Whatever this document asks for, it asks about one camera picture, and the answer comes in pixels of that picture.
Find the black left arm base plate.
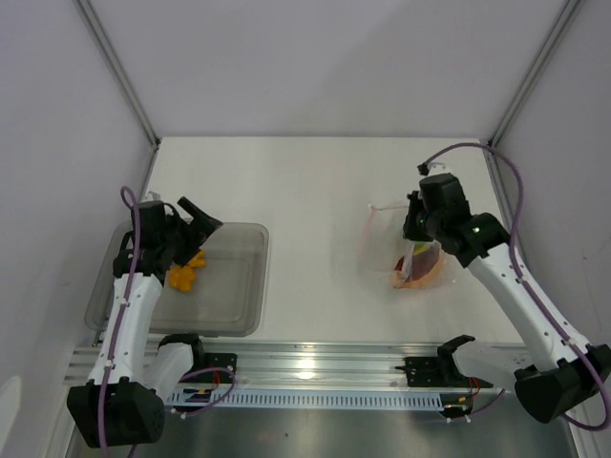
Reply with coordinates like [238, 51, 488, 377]
[200, 353, 238, 385]

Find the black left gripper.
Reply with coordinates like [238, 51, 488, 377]
[160, 198, 221, 267]

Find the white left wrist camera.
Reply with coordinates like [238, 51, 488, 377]
[142, 191, 161, 202]

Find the orange toy food piece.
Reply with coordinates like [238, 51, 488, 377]
[168, 251, 207, 294]

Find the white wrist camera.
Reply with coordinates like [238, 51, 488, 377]
[142, 191, 161, 202]
[417, 161, 452, 177]

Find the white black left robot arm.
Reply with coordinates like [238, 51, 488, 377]
[67, 197, 222, 452]

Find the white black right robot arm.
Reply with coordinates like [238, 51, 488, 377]
[404, 173, 610, 424]

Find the clear grey plastic bin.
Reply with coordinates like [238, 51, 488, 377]
[85, 221, 269, 337]

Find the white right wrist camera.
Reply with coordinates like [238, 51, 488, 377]
[417, 161, 452, 177]

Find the right aluminium frame post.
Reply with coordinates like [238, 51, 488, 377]
[487, 0, 587, 147]

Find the green toy lime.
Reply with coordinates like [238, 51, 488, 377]
[412, 242, 431, 256]

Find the orange red toy hot dog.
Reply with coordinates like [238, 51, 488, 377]
[390, 242, 444, 289]

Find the white slotted cable duct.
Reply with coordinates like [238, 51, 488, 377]
[164, 386, 445, 411]

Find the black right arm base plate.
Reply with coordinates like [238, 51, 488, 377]
[395, 356, 493, 388]

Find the left aluminium frame post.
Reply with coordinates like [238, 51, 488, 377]
[73, 0, 160, 150]

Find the aluminium frame post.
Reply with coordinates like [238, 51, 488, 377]
[487, 0, 587, 147]
[73, 0, 160, 150]

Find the clear pink zip top bag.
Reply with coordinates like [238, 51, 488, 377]
[357, 203, 445, 291]

